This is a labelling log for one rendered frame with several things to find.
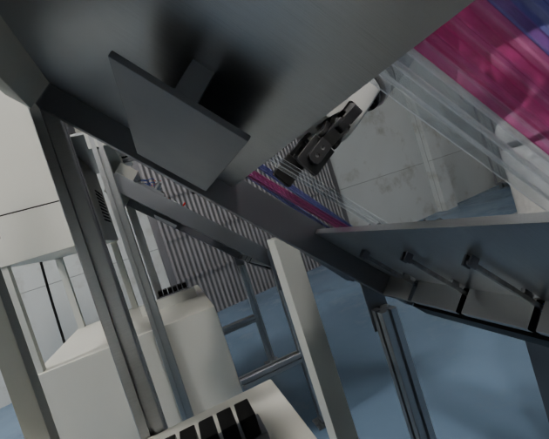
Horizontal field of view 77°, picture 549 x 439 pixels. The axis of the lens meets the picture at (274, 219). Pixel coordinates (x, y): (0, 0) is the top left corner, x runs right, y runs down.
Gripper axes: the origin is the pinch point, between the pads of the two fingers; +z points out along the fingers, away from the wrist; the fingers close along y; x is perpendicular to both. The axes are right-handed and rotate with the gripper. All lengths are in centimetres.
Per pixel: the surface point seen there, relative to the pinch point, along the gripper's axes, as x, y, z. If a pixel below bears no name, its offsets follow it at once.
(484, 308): 32.9, 4.0, -1.3
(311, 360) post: 41, -42, 19
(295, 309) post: 29, -42, 12
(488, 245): 17.7, 15.4, -1.2
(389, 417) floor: 102, -77, 20
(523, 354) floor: 139, -69, -33
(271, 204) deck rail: 3.6, -19.1, 0.5
